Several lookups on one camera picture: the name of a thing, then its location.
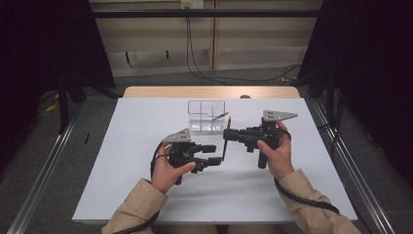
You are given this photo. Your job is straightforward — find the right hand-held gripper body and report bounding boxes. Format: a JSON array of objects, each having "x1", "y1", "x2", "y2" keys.
[{"x1": 238, "y1": 109, "x2": 299, "y2": 170}]

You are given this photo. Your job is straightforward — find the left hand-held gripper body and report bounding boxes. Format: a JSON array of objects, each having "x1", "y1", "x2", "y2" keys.
[{"x1": 162, "y1": 128, "x2": 208, "y2": 186}]

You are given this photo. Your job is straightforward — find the black pen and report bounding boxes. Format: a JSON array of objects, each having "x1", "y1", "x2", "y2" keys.
[
  {"x1": 221, "y1": 116, "x2": 233, "y2": 163},
  {"x1": 211, "y1": 111, "x2": 230, "y2": 123}
]

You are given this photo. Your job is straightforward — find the clear plastic pen holder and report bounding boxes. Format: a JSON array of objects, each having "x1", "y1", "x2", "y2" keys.
[{"x1": 187, "y1": 99, "x2": 227, "y2": 134}]

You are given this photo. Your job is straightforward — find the person's left hand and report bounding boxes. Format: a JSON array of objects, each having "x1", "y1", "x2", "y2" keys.
[{"x1": 150, "y1": 142, "x2": 198, "y2": 195}]

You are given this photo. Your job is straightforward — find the person's right hand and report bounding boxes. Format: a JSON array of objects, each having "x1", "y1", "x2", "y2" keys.
[{"x1": 255, "y1": 120, "x2": 296, "y2": 181}]

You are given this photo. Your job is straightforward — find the white table mat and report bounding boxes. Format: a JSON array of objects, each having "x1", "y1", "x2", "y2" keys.
[{"x1": 71, "y1": 97, "x2": 358, "y2": 225}]

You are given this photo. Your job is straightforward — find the black metal stand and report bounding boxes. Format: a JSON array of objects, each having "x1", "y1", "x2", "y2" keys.
[
  {"x1": 56, "y1": 77, "x2": 71, "y2": 135},
  {"x1": 325, "y1": 71, "x2": 337, "y2": 125}
]

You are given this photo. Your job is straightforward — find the black horizontal bar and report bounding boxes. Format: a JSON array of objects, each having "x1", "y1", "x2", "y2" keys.
[{"x1": 92, "y1": 9, "x2": 325, "y2": 20}]

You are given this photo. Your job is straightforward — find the black curtain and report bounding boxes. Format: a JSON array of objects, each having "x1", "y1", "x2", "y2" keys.
[
  {"x1": 296, "y1": 0, "x2": 413, "y2": 186},
  {"x1": 0, "y1": 0, "x2": 117, "y2": 174}
]

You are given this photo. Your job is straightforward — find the left hand-held gripper black cable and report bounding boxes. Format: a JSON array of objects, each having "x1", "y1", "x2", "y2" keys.
[{"x1": 111, "y1": 140, "x2": 170, "y2": 234}]

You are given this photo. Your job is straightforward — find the hand-held gripper black cable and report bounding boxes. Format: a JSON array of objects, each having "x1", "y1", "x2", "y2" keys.
[
  {"x1": 111, "y1": 140, "x2": 170, "y2": 234},
  {"x1": 273, "y1": 129, "x2": 342, "y2": 215}
]

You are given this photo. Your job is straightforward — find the right hand-held gripper black cable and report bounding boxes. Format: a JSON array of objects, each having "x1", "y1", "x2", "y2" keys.
[{"x1": 273, "y1": 129, "x2": 342, "y2": 215}]

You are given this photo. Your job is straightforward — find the black wall cable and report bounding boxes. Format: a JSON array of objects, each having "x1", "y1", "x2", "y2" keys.
[
  {"x1": 187, "y1": 16, "x2": 303, "y2": 83},
  {"x1": 184, "y1": 8, "x2": 235, "y2": 86}
]

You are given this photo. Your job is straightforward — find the metal floor rail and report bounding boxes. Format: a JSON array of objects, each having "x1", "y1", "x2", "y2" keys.
[
  {"x1": 311, "y1": 98, "x2": 396, "y2": 234},
  {"x1": 6, "y1": 103, "x2": 86, "y2": 234}
]

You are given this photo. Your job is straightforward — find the white wall outlet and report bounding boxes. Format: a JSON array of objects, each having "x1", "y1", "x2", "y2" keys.
[{"x1": 180, "y1": 0, "x2": 205, "y2": 10}]

